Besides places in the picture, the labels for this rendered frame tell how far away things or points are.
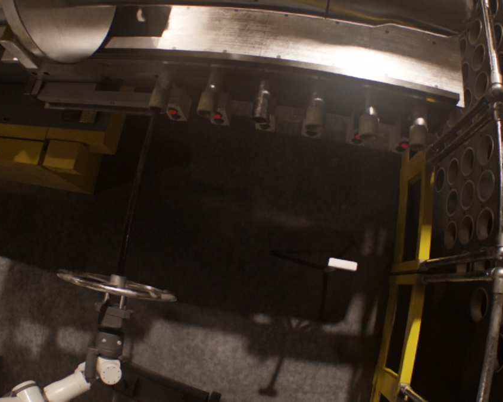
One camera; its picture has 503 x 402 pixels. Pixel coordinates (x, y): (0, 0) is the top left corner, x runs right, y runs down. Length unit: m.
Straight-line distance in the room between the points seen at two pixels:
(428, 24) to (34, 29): 0.72
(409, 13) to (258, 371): 1.74
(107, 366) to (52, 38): 0.87
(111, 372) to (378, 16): 1.11
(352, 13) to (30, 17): 0.58
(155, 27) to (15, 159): 0.90
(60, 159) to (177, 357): 1.15
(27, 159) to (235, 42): 1.08
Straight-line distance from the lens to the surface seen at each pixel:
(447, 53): 1.38
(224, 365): 1.99
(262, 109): 1.15
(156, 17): 1.47
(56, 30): 0.81
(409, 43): 1.34
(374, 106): 1.21
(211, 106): 1.18
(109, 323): 1.15
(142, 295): 0.98
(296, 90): 1.29
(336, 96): 1.29
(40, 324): 2.39
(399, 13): 0.69
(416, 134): 1.21
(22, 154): 1.84
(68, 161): 1.66
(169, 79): 1.27
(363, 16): 0.68
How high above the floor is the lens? 1.92
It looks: 79 degrees down
